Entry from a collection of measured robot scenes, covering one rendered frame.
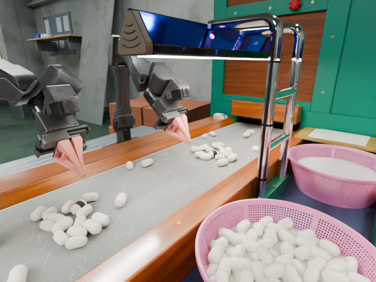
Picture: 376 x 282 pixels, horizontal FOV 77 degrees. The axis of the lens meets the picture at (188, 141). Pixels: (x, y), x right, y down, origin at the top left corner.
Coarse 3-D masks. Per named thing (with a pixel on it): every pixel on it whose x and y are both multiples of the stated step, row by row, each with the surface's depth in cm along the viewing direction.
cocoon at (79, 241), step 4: (76, 236) 39; (80, 236) 38; (84, 236) 39; (68, 240) 38; (72, 240) 38; (76, 240) 38; (80, 240) 38; (84, 240) 38; (68, 244) 37; (72, 244) 38; (76, 244) 38; (80, 244) 38; (84, 244) 38; (68, 248) 38; (72, 248) 38
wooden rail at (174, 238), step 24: (240, 168) 62; (288, 168) 79; (216, 192) 50; (240, 192) 52; (192, 216) 43; (144, 240) 37; (168, 240) 37; (192, 240) 40; (120, 264) 32; (144, 264) 32; (168, 264) 36; (192, 264) 42
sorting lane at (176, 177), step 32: (224, 128) 109; (256, 128) 109; (160, 160) 73; (192, 160) 73; (64, 192) 55; (96, 192) 55; (128, 192) 55; (160, 192) 55; (192, 192) 55; (0, 224) 44; (32, 224) 44; (128, 224) 44; (0, 256) 37; (32, 256) 37; (64, 256) 37; (96, 256) 37
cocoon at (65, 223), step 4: (60, 220) 42; (64, 220) 42; (68, 220) 42; (72, 220) 43; (56, 224) 41; (60, 224) 41; (64, 224) 42; (68, 224) 42; (52, 228) 41; (56, 228) 41; (60, 228) 41; (64, 228) 41
